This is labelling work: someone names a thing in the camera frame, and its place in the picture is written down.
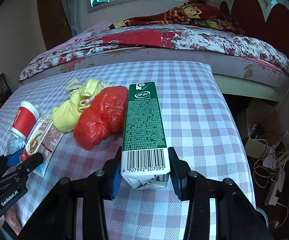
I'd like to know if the red white snack box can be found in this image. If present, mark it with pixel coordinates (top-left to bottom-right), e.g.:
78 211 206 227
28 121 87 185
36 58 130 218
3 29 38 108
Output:
20 114 64 177

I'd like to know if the grey curtain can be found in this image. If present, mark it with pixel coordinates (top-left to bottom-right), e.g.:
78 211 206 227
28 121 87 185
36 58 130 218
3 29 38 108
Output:
62 0 81 37

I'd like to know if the yellow cloth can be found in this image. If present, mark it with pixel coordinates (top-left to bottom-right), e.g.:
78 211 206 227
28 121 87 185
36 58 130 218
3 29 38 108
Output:
52 79 114 133

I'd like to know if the dark wooden door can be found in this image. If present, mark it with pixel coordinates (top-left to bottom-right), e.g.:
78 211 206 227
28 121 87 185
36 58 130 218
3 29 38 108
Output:
37 0 72 50

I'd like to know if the red heart headboard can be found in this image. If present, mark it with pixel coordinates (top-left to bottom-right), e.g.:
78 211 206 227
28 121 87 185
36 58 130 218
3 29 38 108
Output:
220 0 289 59

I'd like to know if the pink checkered tablecloth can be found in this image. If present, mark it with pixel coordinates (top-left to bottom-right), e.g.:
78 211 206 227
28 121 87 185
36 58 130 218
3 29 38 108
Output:
0 60 257 240

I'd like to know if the cardboard box on floor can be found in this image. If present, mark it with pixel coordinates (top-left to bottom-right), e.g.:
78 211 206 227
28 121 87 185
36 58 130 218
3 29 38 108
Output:
245 119 284 159

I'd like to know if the floral bed mattress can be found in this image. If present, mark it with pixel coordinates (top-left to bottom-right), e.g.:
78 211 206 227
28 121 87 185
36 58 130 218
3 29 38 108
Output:
19 24 289 81

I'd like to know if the red patterned blanket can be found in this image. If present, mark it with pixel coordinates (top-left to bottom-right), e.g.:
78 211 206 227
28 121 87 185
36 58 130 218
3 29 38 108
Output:
105 0 244 35

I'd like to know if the red paper cup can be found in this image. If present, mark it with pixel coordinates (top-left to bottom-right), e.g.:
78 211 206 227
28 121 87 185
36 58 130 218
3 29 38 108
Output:
10 101 40 140

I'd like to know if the red plastic bag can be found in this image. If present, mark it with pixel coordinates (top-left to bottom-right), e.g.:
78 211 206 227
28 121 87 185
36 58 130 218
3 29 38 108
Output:
73 86 128 151

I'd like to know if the white crumpled tissue by cup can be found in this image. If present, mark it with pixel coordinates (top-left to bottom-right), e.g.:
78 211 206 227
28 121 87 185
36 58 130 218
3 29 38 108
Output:
8 138 26 159

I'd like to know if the green white milk carton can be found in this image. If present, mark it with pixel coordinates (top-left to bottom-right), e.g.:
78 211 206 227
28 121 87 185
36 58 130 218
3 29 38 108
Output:
121 82 170 190

